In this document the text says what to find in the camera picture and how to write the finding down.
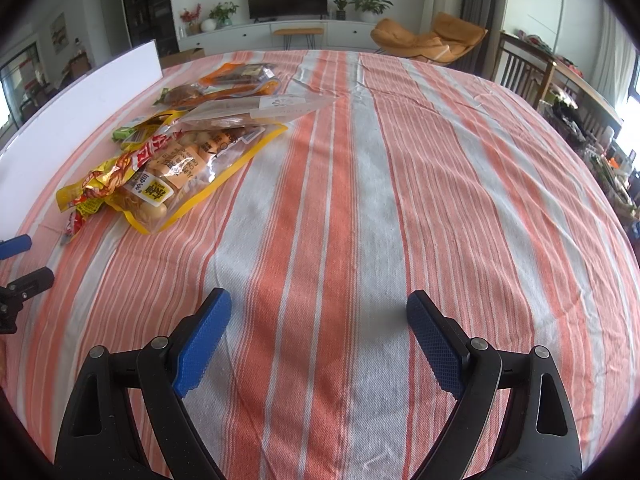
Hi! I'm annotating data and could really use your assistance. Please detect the wooden stool with wire legs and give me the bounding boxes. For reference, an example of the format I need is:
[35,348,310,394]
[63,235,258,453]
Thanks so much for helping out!
[272,26,326,51]

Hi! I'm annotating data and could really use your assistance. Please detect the long orange snack packet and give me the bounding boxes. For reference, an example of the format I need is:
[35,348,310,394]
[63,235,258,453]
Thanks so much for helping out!
[189,80,281,107]

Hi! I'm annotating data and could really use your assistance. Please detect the orange grey striped tablecloth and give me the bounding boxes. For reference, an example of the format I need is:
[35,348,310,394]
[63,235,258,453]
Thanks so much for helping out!
[0,49,635,480]

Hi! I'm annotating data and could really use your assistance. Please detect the green plant in glass vase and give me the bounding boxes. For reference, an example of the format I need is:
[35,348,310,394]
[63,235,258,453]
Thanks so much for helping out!
[208,1,240,29]

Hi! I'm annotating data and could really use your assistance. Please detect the white translucent snack bag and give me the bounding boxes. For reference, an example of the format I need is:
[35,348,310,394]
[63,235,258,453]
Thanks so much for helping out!
[177,94,341,133]

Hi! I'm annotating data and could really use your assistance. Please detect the dark wooden chair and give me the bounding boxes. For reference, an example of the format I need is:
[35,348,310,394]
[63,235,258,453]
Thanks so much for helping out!
[492,31,557,109]

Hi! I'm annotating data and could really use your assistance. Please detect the orange lounge chair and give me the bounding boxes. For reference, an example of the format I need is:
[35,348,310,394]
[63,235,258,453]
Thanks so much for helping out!
[370,11,489,66]

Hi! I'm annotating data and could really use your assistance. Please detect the orange packet with dark contents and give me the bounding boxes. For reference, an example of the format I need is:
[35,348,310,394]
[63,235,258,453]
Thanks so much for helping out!
[200,62,281,92]

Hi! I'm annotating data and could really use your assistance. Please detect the white sheer curtain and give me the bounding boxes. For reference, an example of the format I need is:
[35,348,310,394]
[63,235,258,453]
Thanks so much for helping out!
[590,4,627,107]

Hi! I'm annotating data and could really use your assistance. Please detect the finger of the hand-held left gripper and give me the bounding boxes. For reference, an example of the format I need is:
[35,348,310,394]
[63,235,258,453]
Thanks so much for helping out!
[0,267,55,334]
[0,235,33,261]

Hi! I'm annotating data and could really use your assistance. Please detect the brown snack packet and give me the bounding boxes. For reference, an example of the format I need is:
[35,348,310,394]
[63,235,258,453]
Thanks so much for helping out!
[152,85,207,109]

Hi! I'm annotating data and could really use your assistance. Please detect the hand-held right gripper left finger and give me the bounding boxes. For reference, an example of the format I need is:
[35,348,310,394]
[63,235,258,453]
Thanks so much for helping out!
[52,287,236,480]

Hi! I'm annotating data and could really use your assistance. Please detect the red white snack packet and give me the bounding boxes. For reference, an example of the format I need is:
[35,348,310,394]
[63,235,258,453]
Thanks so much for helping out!
[60,209,103,247]

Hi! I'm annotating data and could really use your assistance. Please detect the red printed snack bag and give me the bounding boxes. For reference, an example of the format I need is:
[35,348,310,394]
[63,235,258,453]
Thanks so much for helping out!
[120,129,187,162]

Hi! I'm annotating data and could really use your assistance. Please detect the yellow red snack packet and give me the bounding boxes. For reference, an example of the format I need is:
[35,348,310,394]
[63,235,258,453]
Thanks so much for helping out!
[55,152,151,213]

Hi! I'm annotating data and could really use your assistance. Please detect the dark glass cabinet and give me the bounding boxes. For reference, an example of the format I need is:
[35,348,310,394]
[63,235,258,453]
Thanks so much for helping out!
[120,0,179,56]

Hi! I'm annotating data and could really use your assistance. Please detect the clear yellow-edged snack bag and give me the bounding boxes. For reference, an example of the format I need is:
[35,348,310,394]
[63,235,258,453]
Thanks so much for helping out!
[107,122,290,235]

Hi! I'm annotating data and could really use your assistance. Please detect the red flowers in vase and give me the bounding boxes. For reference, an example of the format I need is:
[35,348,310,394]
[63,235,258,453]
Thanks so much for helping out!
[180,4,203,36]

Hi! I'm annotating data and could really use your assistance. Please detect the green silver snack packet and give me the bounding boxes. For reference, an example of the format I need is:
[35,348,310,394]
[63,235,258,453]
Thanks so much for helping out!
[112,125,147,144]

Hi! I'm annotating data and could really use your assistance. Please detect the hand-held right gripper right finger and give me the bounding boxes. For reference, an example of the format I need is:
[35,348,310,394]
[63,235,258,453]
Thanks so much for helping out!
[406,290,583,480]

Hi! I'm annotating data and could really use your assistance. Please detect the cluttered wooden side table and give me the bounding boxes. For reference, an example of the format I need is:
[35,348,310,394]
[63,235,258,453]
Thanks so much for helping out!
[540,54,640,233]

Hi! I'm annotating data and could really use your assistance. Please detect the white television cabinet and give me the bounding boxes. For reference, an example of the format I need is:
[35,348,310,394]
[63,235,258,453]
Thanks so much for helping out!
[177,19,387,54]

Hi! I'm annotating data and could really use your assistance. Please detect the white cardboard box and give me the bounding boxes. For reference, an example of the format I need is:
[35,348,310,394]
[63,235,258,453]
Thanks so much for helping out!
[0,41,164,241]

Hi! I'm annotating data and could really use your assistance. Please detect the large leafy potted plant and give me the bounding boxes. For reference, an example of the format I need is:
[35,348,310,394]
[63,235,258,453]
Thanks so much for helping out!
[348,0,394,24]

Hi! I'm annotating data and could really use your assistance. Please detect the framed wall picture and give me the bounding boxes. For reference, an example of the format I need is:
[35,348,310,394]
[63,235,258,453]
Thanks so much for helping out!
[50,12,68,51]

